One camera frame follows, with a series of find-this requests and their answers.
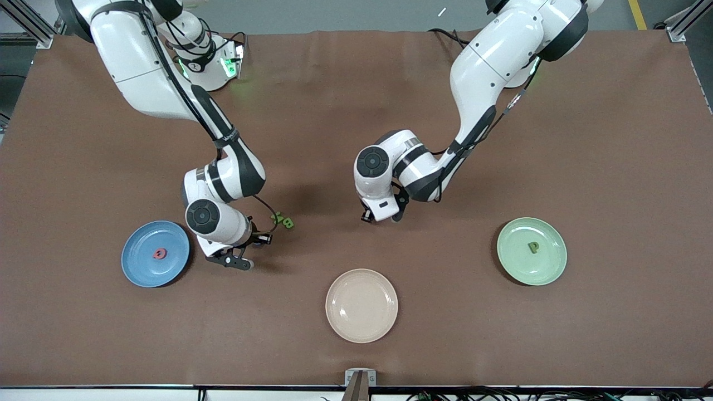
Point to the green foam letter B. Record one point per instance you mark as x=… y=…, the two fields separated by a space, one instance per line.
x=288 y=223

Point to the pink foam letter Q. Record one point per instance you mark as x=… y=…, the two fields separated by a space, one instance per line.
x=155 y=256

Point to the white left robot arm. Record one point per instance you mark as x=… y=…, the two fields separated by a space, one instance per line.
x=490 y=61

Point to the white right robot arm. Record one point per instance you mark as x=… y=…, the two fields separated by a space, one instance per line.
x=139 y=61

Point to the beige plastic plate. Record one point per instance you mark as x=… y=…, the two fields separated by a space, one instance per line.
x=362 y=306

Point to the blue plastic plate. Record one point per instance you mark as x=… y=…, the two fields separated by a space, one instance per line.
x=139 y=267

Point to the green plastic plate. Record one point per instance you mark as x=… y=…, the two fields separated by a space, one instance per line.
x=529 y=270

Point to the brown table cover mat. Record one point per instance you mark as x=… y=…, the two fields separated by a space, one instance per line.
x=167 y=345

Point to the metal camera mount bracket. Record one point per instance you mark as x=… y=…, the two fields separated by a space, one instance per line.
x=359 y=381

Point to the white table edge rail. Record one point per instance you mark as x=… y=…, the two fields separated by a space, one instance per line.
x=111 y=394

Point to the aluminium frame profile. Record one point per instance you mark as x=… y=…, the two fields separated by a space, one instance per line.
x=33 y=25
x=677 y=30

